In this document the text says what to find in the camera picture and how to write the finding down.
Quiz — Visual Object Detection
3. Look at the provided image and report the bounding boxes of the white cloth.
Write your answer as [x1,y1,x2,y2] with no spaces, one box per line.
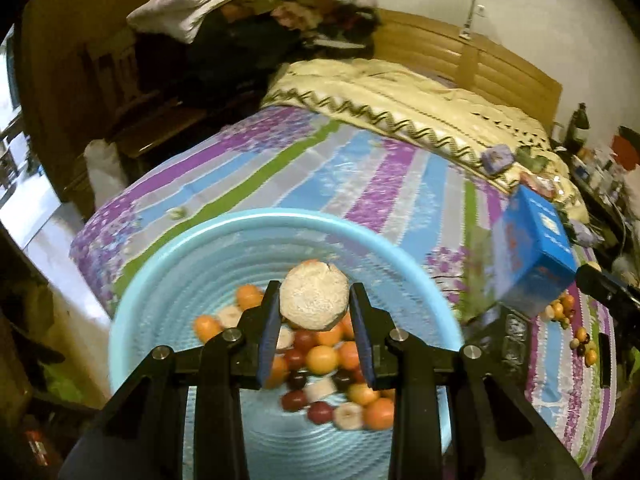
[127,0,281,43]

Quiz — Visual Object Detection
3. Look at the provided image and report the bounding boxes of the round beige bun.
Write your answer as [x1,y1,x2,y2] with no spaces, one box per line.
[279,259,350,332]

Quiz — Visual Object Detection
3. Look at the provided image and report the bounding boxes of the green leafy vegetables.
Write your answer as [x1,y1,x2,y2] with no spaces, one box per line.
[517,147,548,171]

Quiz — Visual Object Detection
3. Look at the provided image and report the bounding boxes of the striped floral bed sheet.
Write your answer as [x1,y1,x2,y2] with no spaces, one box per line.
[69,105,618,466]

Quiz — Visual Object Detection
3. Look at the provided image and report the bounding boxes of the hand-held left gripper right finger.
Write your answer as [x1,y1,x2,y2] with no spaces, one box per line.
[348,282,586,480]

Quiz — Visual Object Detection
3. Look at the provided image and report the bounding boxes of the group of red tomatoes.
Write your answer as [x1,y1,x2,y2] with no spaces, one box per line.
[280,329,368,426]

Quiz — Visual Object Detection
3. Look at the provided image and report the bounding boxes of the dark glass bottle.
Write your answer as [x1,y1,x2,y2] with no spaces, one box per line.
[570,102,591,143]

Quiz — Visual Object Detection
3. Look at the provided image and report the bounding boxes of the light blue plastic basin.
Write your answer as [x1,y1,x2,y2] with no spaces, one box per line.
[109,208,465,480]

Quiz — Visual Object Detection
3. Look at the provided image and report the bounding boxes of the wooden headboard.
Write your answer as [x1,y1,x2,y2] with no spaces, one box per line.
[372,8,563,133]

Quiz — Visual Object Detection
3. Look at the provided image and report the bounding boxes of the white bag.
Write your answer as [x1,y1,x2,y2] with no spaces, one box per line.
[84,139,128,206]

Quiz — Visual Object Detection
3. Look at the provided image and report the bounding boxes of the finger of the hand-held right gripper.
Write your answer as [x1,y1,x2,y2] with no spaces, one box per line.
[575,262,640,311]

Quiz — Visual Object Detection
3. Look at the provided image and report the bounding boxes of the wooden chair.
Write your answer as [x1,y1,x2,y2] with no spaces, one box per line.
[80,30,211,161]

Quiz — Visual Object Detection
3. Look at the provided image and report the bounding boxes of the pile of oranges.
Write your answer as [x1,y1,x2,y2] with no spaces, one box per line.
[192,284,599,432]

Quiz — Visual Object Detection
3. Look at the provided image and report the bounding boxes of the red bag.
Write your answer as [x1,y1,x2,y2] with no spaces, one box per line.
[612,127,640,161]

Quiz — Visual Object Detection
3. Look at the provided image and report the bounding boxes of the cream zigzag quilt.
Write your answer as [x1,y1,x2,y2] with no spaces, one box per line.
[260,58,591,221]

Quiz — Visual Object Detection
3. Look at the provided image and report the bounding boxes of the group of dark purple plums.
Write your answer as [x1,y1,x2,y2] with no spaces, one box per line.
[286,369,353,392]

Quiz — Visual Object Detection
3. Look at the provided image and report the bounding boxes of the group of tan longans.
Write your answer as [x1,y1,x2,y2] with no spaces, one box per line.
[540,302,583,351]

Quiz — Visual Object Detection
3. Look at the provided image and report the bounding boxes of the white wall cable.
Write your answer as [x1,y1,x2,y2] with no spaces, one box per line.
[460,0,488,41]

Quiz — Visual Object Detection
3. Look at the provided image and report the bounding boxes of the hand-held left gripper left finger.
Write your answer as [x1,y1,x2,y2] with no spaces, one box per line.
[57,280,283,480]

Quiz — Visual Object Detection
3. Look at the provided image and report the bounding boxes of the dark clothes pile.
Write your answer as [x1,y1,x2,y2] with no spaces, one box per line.
[135,0,381,106]

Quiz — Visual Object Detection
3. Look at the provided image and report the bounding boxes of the black smartphone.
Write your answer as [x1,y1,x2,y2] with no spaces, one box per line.
[597,332,615,388]

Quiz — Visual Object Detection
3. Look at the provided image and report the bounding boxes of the purple tissue pack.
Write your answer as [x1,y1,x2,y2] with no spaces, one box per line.
[570,222,598,246]

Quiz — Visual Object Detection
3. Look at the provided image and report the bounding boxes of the cluttered nightstand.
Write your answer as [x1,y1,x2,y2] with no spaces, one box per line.
[565,130,640,261]

